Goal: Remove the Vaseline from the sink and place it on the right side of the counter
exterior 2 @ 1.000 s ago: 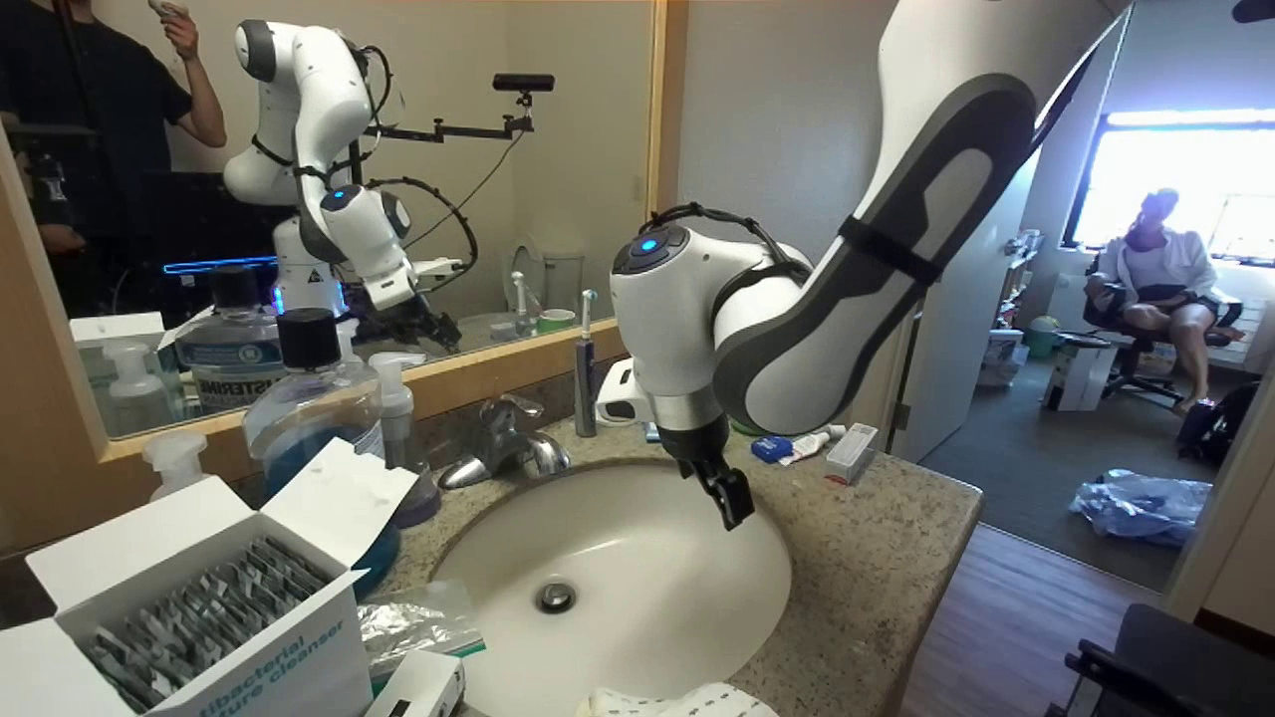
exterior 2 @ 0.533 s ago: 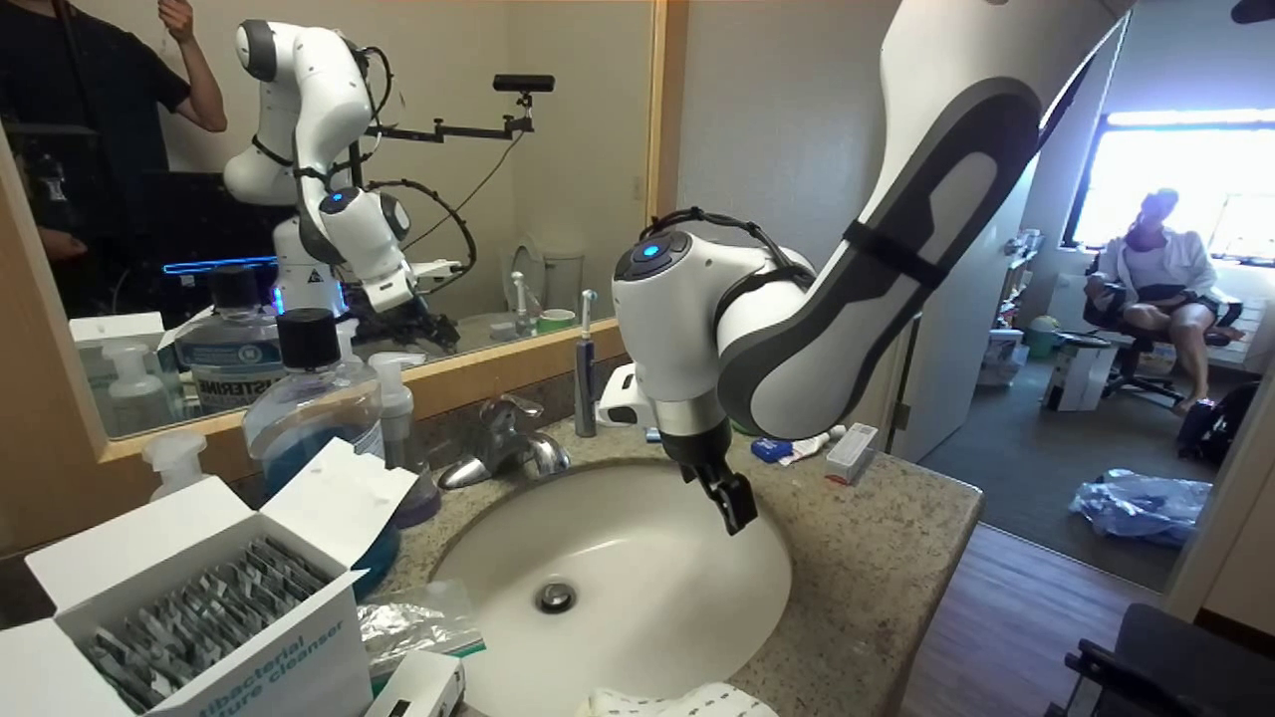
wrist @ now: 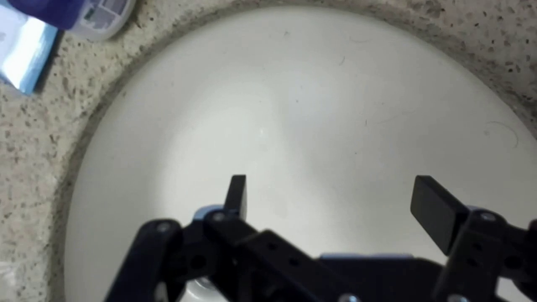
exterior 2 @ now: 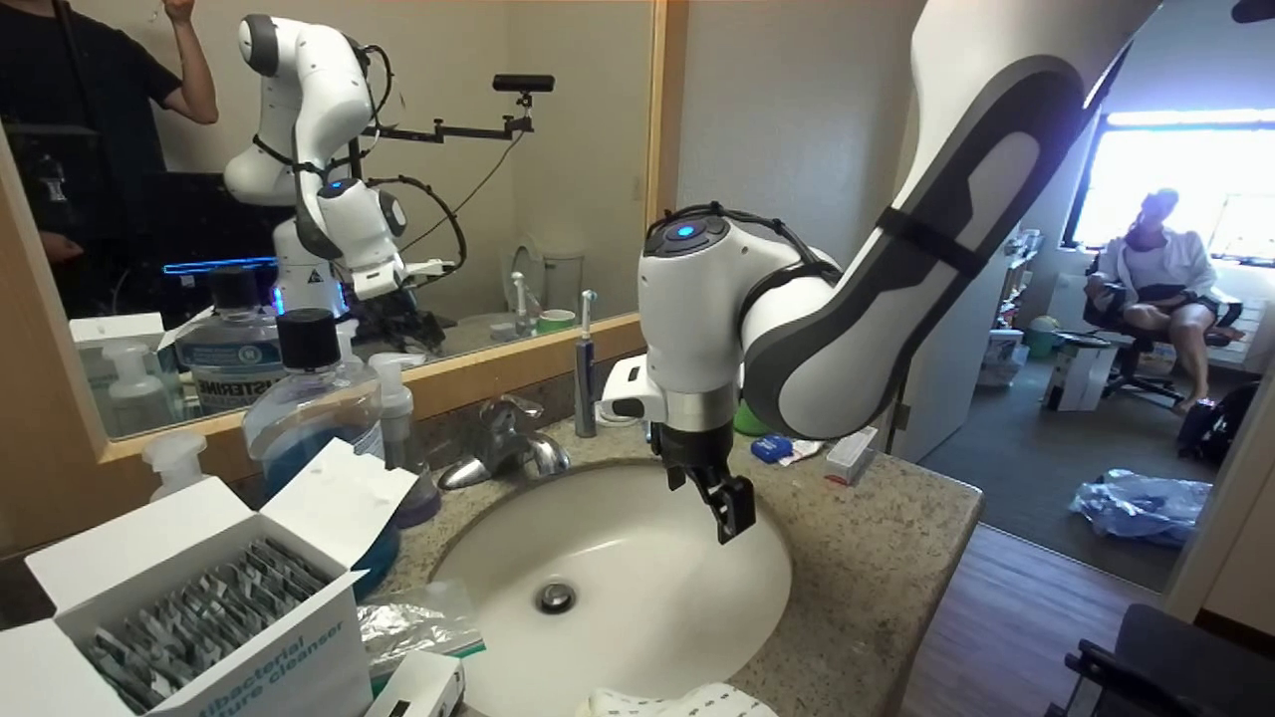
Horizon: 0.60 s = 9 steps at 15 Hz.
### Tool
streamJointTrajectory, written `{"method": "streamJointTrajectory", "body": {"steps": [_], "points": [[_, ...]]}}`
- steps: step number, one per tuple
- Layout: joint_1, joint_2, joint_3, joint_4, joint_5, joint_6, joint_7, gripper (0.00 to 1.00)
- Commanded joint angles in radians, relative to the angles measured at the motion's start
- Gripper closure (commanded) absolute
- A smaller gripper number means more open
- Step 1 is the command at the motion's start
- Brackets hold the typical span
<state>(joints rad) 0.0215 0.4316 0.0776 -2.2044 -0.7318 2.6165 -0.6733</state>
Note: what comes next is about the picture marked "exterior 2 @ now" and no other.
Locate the blue mouthwash bottle black cap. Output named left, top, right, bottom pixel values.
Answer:
left=239, top=306, right=448, bottom=590

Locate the electric toothbrush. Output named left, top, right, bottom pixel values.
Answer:
left=571, top=286, right=605, bottom=441

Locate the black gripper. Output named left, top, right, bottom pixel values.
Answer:
left=644, top=420, right=760, bottom=546

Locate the seated person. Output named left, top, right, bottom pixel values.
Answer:
left=1083, top=189, right=1229, bottom=412

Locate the clear pump bottle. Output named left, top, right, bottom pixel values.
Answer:
left=366, top=352, right=419, bottom=469

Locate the blue plastic bag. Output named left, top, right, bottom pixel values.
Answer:
left=1069, top=466, right=1216, bottom=555

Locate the black chair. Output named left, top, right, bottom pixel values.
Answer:
left=1050, top=600, right=1275, bottom=717

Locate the long grey white toothpaste box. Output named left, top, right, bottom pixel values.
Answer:
left=821, top=422, right=885, bottom=490

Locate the chrome faucet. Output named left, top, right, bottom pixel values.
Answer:
left=436, top=393, right=575, bottom=493

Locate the white oval sink basin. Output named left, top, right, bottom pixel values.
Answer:
left=427, top=456, right=796, bottom=717

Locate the open white cardboard box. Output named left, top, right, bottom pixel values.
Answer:
left=0, top=436, right=421, bottom=717

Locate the clear plastic wrapped item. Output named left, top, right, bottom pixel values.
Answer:
left=356, top=600, right=489, bottom=671

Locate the small white flat box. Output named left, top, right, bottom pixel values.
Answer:
left=364, top=647, right=472, bottom=717

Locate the wood framed wall mirror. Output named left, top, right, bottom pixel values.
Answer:
left=0, top=0, right=694, bottom=469

